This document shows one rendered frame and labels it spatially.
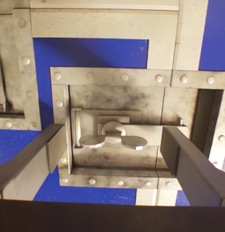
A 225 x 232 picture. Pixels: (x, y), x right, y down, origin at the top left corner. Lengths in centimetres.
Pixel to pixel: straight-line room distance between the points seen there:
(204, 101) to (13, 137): 20
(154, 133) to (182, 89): 5
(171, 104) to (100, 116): 7
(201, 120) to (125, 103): 8
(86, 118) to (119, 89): 5
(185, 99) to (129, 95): 6
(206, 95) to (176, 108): 3
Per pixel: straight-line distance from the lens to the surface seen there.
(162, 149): 16
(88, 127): 18
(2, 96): 21
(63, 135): 16
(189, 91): 19
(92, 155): 20
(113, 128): 17
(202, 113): 19
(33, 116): 18
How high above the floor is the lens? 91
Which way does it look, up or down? 1 degrees down
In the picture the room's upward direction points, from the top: 92 degrees clockwise
